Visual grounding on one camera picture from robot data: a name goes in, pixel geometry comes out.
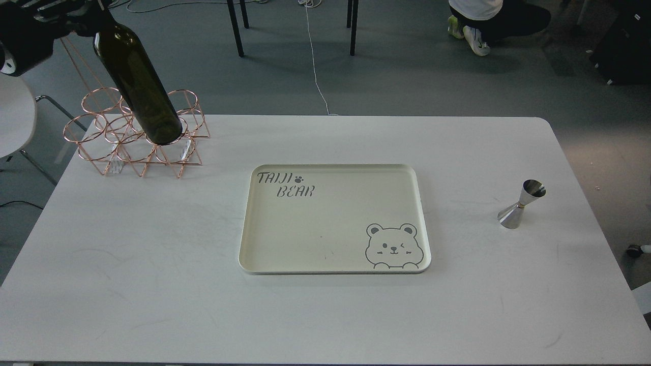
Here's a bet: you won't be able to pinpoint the rose gold wire bottle rack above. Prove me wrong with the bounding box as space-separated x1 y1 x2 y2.
63 84 210 178

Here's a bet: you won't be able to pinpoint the black case in background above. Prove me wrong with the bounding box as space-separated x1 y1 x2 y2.
589 1 650 85

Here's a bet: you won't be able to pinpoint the black table legs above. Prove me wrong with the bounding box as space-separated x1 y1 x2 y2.
346 0 360 56
226 0 249 57

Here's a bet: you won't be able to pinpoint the dark green wine bottle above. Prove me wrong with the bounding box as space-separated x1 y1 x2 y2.
94 10 184 145

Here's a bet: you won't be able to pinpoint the silver steel jigger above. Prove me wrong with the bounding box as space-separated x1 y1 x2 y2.
497 180 546 229

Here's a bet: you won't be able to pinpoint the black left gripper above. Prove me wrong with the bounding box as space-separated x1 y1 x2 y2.
1 1 110 77

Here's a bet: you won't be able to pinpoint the crouching person in background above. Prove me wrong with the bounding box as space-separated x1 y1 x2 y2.
447 1 551 56

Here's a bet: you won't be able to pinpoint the black table legs right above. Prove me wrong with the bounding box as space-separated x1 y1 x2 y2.
346 0 360 56

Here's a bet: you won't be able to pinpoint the white cable on floor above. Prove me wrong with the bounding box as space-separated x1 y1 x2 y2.
298 0 340 117

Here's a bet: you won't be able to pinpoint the black table legs left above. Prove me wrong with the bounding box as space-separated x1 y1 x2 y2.
226 0 249 57

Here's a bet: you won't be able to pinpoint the cream bear serving tray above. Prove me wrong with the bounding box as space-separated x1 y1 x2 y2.
238 164 432 275

